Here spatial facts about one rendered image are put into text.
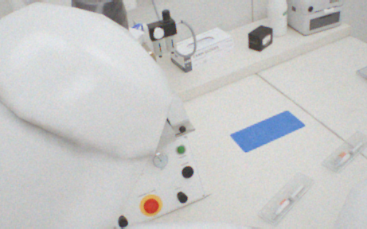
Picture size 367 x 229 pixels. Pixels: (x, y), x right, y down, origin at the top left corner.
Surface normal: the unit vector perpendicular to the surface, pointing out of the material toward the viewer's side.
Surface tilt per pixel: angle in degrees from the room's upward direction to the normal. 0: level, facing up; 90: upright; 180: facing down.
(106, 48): 47
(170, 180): 65
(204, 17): 90
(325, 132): 0
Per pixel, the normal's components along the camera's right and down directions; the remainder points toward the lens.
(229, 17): 0.44, 0.51
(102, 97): 0.37, 0.18
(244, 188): -0.13, -0.77
